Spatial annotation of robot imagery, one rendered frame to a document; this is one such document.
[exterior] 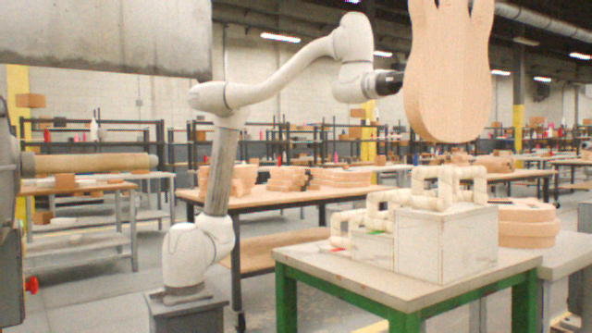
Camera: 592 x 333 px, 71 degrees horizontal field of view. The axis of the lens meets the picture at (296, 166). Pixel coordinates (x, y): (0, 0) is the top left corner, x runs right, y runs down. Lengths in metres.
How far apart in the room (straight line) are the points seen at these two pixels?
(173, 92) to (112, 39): 11.89
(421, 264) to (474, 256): 0.16
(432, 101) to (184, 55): 0.63
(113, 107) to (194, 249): 10.58
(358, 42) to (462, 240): 0.68
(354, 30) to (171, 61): 0.81
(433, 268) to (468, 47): 0.59
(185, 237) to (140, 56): 1.03
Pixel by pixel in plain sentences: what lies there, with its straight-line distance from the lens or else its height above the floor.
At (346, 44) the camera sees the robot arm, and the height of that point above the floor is 1.59.
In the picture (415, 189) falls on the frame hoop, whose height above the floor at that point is 1.16.
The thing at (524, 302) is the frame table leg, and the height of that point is 0.79.
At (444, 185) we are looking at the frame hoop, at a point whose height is 1.17.
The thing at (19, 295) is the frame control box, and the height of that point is 0.98.
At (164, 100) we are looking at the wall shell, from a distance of 12.46.
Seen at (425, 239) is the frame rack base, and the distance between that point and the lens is 1.10.
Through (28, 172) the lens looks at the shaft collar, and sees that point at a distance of 0.79.
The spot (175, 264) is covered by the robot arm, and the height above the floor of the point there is 0.85.
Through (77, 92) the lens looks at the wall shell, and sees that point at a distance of 12.00.
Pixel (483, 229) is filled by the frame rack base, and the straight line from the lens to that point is 1.23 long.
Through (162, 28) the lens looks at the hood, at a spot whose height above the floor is 1.46.
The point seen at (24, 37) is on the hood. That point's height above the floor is 1.42.
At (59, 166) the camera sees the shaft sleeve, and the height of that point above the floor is 1.25.
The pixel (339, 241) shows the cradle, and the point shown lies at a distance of 1.35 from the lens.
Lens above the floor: 1.28
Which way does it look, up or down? 3 degrees down
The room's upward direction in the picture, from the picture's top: 1 degrees counter-clockwise
